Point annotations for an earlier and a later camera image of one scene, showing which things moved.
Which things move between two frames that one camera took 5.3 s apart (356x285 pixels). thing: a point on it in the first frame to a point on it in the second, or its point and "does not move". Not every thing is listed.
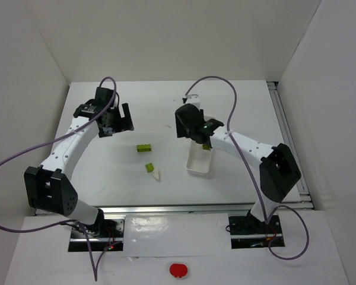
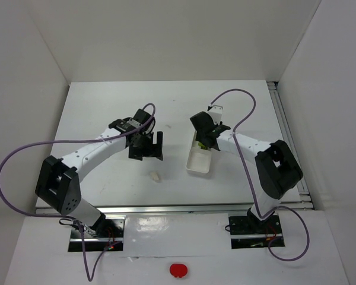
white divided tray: (199, 159) does not move
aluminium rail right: (304, 203) does not move
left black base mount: (106, 234) does not move
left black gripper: (118, 119) to (145, 150)
